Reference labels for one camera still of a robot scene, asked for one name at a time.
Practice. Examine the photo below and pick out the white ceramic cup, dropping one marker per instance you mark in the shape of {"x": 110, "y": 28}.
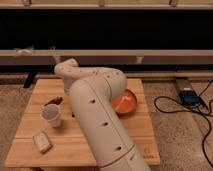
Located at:
{"x": 51, "y": 113}

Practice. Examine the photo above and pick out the white rectangular sponge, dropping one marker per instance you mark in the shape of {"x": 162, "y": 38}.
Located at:
{"x": 42, "y": 142}

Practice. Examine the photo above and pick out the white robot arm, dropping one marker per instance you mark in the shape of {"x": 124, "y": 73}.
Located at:
{"x": 90, "y": 91}

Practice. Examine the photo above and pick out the orange bowl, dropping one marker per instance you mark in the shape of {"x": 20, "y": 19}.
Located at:
{"x": 124, "y": 103}

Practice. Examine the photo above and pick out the blue power adapter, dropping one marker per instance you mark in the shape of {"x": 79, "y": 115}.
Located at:
{"x": 189, "y": 97}

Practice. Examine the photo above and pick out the wooden table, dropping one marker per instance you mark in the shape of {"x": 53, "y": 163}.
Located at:
{"x": 70, "y": 148}

